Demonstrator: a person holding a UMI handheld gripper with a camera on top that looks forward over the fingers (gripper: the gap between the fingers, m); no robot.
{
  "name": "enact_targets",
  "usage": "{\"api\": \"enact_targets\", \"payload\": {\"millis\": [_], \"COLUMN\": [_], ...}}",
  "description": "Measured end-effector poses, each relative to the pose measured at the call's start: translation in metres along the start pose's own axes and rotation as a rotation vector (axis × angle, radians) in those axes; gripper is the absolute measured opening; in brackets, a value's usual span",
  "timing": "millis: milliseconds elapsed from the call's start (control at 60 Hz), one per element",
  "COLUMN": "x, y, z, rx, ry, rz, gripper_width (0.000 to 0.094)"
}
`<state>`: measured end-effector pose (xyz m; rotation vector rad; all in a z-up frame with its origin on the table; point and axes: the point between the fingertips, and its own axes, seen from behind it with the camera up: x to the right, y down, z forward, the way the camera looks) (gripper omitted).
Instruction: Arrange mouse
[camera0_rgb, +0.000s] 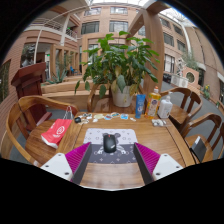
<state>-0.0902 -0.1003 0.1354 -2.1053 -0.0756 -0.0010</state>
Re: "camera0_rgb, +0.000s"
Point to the dark red wooden pedestal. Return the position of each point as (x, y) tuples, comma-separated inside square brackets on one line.
[(28, 90)]

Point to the white pump bottle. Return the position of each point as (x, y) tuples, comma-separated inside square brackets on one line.
[(164, 108)]

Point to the blue tube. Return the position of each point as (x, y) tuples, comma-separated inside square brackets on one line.
[(140, 106)]

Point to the white statue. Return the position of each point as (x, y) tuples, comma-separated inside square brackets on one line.
[(183, 66)]

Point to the black notebook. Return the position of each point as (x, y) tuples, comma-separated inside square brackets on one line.
[(198, 149)]

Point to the red paper bag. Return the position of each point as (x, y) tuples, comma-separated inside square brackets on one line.
[(56, 131)]

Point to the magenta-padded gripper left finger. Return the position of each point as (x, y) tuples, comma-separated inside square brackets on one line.
[(60, 165)]

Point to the grey printed mouse pad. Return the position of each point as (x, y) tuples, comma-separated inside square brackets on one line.
[(125, 136)]

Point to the small white packet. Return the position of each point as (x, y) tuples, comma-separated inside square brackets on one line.
[(158, 122)]

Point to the green potted plant white pot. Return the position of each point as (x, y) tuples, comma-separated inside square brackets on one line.
[(120, 63)]

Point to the black computer mouse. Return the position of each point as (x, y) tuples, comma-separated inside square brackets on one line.
[(109, 144)]

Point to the wooden armchair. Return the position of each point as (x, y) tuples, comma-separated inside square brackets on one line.
[(33, 143), (96, 100), (181, 113), (213, 123)]

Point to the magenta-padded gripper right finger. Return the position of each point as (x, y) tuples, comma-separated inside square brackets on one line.
[(163, 166)]

